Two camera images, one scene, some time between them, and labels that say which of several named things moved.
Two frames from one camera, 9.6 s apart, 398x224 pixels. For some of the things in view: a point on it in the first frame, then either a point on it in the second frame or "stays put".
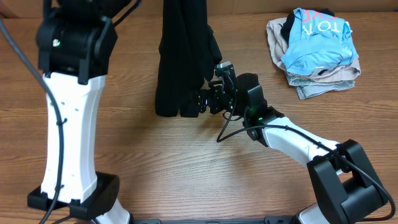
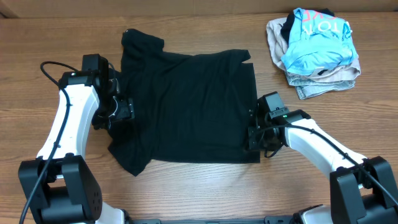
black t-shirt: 189,55 → 185,107
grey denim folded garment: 306,87 stays put
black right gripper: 204,101 → 253,130
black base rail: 268,219 stays put
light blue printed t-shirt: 316,40 stays put
